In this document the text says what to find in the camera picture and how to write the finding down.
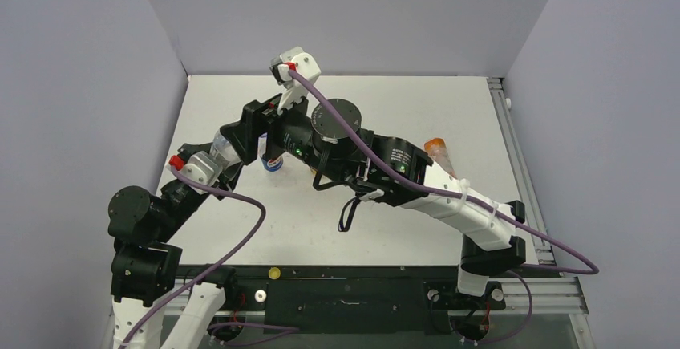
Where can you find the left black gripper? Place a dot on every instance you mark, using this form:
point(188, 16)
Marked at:
point(228, 179)

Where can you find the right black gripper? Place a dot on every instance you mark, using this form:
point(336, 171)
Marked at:
point(252, 133)

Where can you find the Pepsi bottle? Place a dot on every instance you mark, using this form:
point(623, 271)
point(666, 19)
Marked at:
point(270, 165)

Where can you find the yellow juice bottle cap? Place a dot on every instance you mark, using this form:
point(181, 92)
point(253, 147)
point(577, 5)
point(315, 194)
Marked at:
point(274, 273)

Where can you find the clear water bottle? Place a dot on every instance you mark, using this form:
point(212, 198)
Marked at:
point(223, 152)

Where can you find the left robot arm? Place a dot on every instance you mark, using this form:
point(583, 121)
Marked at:
point(145, 265)

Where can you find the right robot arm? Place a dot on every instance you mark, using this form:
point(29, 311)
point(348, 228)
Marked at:
point(331, 141)

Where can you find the orange drink bottle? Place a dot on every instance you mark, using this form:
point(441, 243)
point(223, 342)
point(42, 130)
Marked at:
point(436, 149)

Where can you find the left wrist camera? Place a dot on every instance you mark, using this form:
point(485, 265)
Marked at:
point(199, 167)

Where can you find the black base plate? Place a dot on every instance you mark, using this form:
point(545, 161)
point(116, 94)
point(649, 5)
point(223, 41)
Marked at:
point(356, 300)

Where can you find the aluminium frame rail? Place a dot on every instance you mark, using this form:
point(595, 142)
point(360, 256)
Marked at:
point(550, 295)

